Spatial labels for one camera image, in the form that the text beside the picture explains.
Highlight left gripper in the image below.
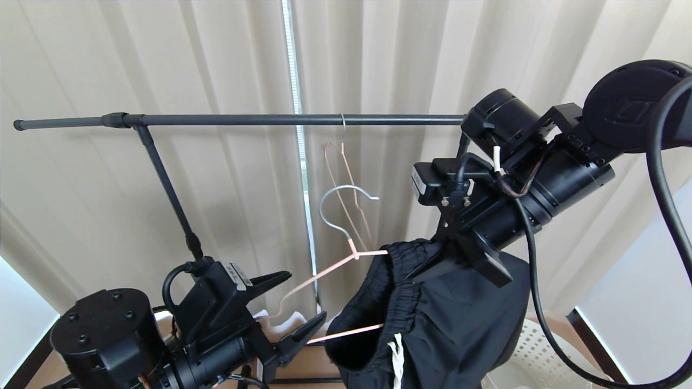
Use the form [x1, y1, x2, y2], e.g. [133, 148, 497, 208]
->
[157, 270, 328, 389]

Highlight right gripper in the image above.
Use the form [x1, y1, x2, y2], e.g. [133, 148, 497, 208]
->
[432, 146, 617, 288]

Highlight pink clothes hanger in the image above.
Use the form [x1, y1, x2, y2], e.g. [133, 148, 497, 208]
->
[258, 185, 390, 345]
[323, 113, 375, 250]

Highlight black shorts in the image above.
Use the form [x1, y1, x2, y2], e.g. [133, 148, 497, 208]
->
[324, 238, 533, 389]

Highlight white laundry basket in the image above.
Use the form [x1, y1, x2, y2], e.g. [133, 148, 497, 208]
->
[484, 318, 614, 389]

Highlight black clothes rack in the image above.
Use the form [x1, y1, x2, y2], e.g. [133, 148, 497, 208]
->
[12, 112, 472, 387]

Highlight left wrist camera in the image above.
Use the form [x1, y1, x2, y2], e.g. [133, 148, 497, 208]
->
[174, 259, 256, 352]

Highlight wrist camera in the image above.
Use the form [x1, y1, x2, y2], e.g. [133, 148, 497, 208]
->
[410, 152, 497, 217]
[174, 259, 256, 352]

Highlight black cable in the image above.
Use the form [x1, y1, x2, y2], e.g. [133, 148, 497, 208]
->
[648, 76, 692, 265]
[162, 261, 198, 319]
[511, 194, 692, 389]

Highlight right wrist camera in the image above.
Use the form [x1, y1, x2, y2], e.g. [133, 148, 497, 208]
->
[410, 152, 497, 217]

